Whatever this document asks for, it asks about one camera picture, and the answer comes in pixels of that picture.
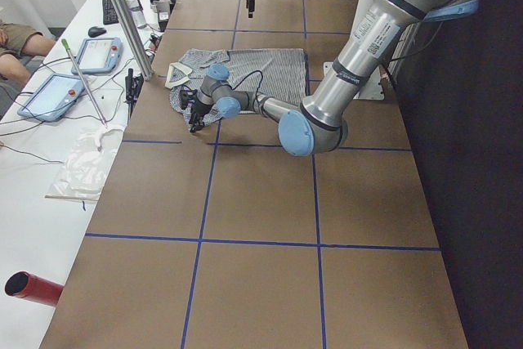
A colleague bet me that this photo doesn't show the striped polo shirt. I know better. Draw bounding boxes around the striped polo shirt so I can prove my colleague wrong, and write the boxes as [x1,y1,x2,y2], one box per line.
[168,48,306,122]

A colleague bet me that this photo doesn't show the black clamp tool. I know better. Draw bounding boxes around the black clamp tool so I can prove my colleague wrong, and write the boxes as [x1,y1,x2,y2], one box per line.
[125,68,144,121]

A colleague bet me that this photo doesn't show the far blue teach pendant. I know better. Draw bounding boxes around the far blue teach pendant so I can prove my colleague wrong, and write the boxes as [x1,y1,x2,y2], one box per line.
[76,38,123,75]

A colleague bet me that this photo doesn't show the blue teach pendant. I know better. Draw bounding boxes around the blue teach pendant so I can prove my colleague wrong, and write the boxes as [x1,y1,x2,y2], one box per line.
[76,38,123,75]
[17,74,84,122]

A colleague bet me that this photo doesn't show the clear water bottle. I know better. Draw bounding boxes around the clear water bottle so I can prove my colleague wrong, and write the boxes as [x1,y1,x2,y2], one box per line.
[126,0,146,29]

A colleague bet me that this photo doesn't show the brown paper table cover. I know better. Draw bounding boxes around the brown paper table cover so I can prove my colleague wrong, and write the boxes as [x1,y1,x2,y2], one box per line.
[38,0,471,349]

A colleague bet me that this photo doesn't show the black keyboard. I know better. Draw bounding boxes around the black keyboard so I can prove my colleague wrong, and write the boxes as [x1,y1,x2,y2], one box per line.
[101,0,118,25]

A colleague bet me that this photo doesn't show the black computer mouse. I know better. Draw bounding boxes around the black computer mouse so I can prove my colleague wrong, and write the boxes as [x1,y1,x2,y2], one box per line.
[87,26,107,38]

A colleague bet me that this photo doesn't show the clear plastic bag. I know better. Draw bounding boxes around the clear plastic bag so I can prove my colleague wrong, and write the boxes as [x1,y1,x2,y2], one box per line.
[45,123,125,203]

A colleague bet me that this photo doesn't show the near blue teach pendant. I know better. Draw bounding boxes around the near blue teach pendant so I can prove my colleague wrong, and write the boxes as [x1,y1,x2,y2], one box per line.
[17,74,84,122]

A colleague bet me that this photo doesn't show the green tipped metal rod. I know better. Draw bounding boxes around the green tipped metal rod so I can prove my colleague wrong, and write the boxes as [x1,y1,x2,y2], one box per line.
[60,38,108,128]

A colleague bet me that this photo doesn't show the blue tape grid lines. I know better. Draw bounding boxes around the blue tape grid lines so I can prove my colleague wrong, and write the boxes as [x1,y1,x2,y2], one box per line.
[83,0,442,349]

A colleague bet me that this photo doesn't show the seated person legs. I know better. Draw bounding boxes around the seated person legs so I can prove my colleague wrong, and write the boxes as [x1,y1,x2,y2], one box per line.
[1,20,56,87]

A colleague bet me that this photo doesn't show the red cylinder tube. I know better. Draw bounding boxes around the red cylinder tube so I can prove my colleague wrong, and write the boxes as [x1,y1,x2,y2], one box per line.
[4,271,64,306]

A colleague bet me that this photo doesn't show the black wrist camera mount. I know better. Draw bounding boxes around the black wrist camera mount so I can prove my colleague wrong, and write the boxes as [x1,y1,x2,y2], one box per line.
[178,87,197,110]

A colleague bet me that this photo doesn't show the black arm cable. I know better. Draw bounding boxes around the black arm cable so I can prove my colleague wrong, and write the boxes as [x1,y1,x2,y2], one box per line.
[228,69,270,117]

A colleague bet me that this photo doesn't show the aluminium frame post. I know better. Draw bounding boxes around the aluminium frame post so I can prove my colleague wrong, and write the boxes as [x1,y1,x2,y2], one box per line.
[111,0,154,81]

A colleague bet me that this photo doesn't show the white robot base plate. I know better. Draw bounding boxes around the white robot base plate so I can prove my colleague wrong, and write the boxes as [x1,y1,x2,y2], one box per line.
[322,60,386,101]

